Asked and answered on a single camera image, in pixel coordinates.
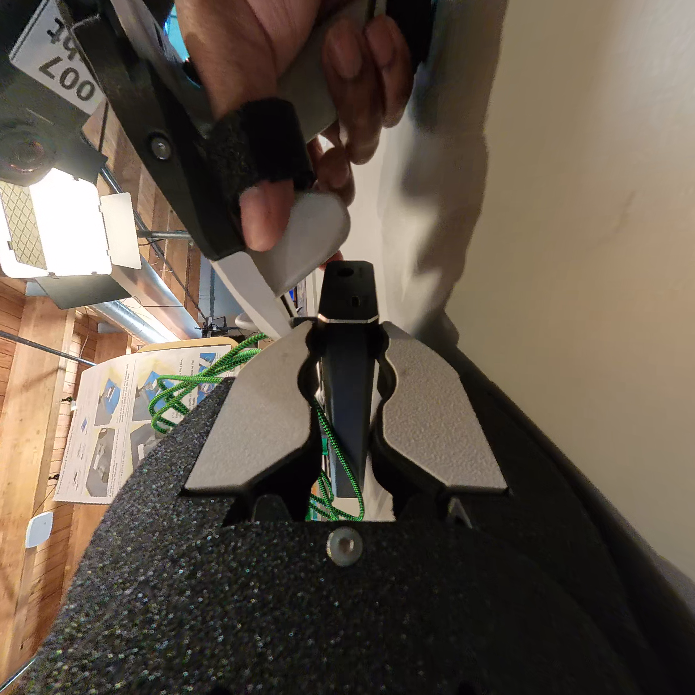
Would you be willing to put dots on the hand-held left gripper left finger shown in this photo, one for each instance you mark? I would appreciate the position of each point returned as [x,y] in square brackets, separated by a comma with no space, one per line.
[255,429]

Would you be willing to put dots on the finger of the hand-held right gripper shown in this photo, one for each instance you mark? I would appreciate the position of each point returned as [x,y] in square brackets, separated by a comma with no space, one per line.
[255,293]

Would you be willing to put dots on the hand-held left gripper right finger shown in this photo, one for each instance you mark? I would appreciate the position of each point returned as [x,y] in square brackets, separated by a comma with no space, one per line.
[440,429]

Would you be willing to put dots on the black box-shaped USB hub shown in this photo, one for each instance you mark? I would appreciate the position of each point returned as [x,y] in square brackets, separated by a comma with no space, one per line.
[347,380]

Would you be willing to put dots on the grey desk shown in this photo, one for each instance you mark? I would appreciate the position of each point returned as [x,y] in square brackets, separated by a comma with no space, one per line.
[597,217]

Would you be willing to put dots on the person's right hand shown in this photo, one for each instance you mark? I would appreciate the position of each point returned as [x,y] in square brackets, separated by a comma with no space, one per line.
[244,49]

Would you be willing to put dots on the studio light panel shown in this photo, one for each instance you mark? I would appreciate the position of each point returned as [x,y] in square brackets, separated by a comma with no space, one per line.
[65,228]

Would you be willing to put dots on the illustrated instruction sheet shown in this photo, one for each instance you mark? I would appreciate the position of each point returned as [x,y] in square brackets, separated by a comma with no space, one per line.
[108,434]

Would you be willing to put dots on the silver air duct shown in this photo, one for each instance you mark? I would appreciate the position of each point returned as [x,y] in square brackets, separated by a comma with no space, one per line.
[135,304]

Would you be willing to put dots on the white wall device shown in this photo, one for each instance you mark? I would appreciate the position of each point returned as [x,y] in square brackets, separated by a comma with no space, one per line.
[39,529]

